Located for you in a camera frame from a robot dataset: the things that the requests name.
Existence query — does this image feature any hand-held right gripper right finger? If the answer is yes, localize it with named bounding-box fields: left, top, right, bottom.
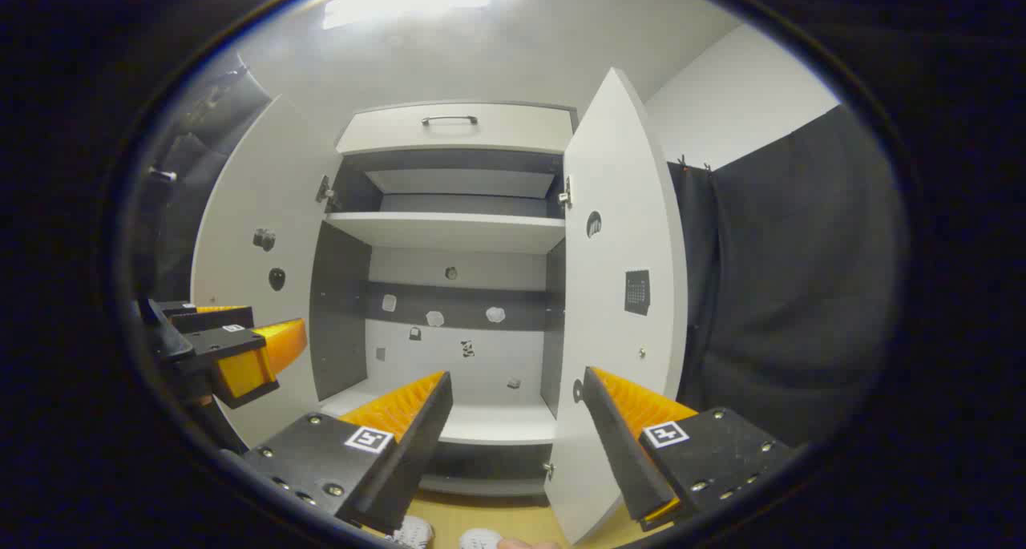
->
left=581, top=366, right=802, bottom=532

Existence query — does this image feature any white shoe cabinet door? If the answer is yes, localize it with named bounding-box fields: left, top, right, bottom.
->
left=191, top=95, right=345, bottom=450
left=545, top=68, right=689, bottom=546

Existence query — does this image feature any black backdrop cloth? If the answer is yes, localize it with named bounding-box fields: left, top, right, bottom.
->
left=665, top=104, right=907, bottom=450

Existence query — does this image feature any white cabinet drawer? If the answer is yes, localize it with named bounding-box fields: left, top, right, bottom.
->
left=335, top=103, right=576, bottom=155

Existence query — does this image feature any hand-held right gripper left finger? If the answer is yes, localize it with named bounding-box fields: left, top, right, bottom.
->
left=240, top=370, right=454, bottom=536

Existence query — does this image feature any white shoe cabinet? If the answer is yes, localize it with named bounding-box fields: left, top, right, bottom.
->
left=309, top=100, right=578, bottom=498

